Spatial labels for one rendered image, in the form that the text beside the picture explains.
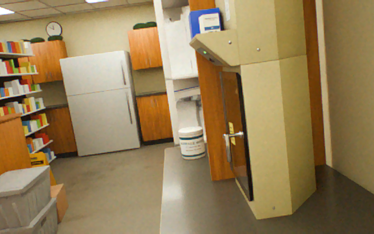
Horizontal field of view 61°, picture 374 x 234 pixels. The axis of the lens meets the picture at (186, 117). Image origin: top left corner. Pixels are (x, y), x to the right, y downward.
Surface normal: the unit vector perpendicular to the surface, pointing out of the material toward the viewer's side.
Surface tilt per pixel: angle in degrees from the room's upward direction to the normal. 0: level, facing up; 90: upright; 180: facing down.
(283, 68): 90
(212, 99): 90
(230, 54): 90
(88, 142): 90
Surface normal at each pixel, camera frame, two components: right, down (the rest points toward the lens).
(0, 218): 0.07, 0.25
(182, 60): -0.35, 0.26
